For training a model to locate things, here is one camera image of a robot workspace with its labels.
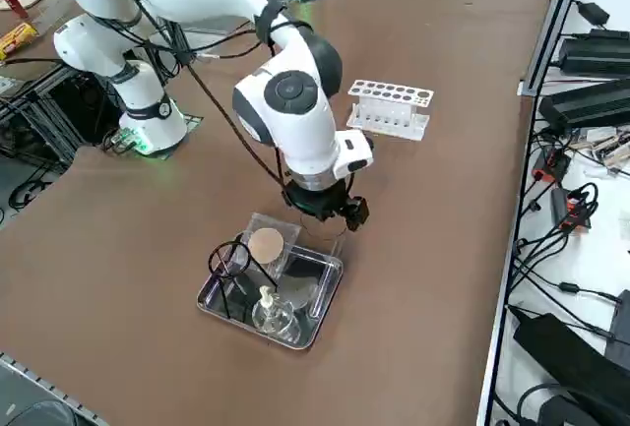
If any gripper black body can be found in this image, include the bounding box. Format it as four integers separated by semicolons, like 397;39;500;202
283;180;356;224

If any glass alcohol lamp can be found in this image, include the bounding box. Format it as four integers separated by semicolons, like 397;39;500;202
250;285;302;341

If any black tripod ring stand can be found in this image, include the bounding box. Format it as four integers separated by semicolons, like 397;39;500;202
207;240;280;322

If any white test tube rack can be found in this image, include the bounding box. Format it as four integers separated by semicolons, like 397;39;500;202
346;78;436;143

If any orange black connector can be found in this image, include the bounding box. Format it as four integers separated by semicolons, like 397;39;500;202
530;147;573;185
549;183;600;235

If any large black power supply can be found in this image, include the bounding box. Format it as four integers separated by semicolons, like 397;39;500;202
537;79;630;131
511;311;630;412
557;27;630;79

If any small black power adapter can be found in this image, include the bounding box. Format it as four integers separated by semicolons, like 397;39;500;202
574;0;612;28

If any yellow snack packet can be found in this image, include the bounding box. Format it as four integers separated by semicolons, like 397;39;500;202
0;21;40;61

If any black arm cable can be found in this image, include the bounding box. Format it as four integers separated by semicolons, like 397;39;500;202
97;0;316;201

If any black cable with ferrite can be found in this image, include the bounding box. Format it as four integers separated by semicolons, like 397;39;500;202
509;268;626;305

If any aluminium frame post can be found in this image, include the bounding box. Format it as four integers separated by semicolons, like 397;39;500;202
520;0;592;98

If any grey metal rail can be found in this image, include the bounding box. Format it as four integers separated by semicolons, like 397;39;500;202
0;350;110;426

